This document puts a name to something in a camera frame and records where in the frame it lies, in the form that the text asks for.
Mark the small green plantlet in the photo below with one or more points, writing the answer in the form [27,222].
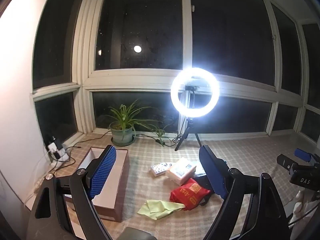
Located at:
[160,132]

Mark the white window frame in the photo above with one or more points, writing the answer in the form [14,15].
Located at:
[140,73]

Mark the white power strip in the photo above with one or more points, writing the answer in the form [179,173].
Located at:
[62,156]

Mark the yellow-green cloth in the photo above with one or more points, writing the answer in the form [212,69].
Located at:
[160,208]

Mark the pink tissue pack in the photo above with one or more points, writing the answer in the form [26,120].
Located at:
[178,171]

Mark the star printed tissue pack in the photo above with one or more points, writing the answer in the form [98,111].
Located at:
[158,169]

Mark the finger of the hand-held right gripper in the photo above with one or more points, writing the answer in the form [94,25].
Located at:
[303,153]
[286,162]

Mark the white charger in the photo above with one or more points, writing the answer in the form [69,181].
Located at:
[52,148]

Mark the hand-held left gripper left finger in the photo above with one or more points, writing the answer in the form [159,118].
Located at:
[103,172]

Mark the black pouch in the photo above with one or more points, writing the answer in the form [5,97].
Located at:
[203,181]

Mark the green plant in grey pot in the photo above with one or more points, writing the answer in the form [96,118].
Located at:
[122,133]

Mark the beige checked mat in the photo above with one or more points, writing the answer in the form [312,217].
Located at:
[155,192]

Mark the brown cardboard box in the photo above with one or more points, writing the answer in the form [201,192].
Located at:
[112,212]

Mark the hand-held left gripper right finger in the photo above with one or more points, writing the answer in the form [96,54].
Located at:
[212,172]

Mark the clear face mask packet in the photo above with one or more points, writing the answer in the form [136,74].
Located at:
[199,170]

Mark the red fabric bag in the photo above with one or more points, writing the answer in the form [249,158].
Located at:
[190,192]

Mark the large black charger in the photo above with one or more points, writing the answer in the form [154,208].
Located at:
[57,142]

